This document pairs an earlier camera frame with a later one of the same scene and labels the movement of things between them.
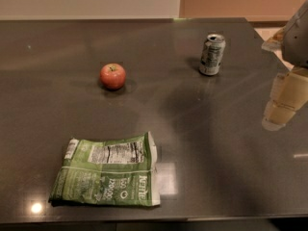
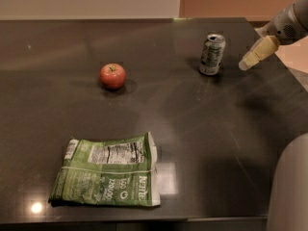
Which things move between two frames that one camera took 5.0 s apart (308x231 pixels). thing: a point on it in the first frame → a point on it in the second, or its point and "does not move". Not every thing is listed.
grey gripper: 296,38 → 281,27
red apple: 113,76 does not move
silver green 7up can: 212,54 does not move
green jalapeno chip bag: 119,171 does not move
